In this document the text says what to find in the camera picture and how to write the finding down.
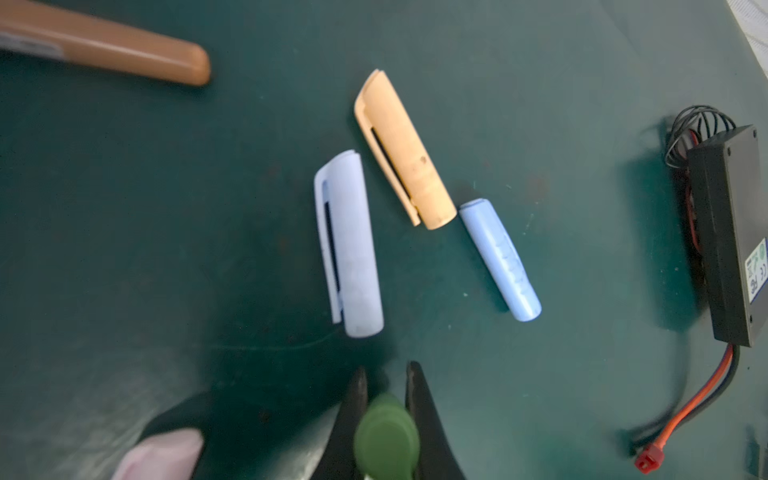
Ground red black wire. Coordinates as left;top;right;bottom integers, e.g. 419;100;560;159
626;104;742;475

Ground pink pen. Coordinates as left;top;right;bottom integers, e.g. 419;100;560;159
112;428;204;480

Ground light-blue pen cap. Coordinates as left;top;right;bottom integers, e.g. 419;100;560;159
314;150;384;339

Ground dark green pen cap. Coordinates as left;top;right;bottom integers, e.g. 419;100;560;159
353;393;420;480

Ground black battery box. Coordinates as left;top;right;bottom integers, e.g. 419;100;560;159
688;125;767;347

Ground blue pen cap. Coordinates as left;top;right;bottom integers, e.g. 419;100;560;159
459;198;542;322

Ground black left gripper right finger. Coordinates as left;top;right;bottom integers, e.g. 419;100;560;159
405;361;466;480

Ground brown orange marker pen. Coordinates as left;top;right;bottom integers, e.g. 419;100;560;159
1;1;211;86

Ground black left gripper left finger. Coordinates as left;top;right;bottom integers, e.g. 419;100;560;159
310;367;369;480

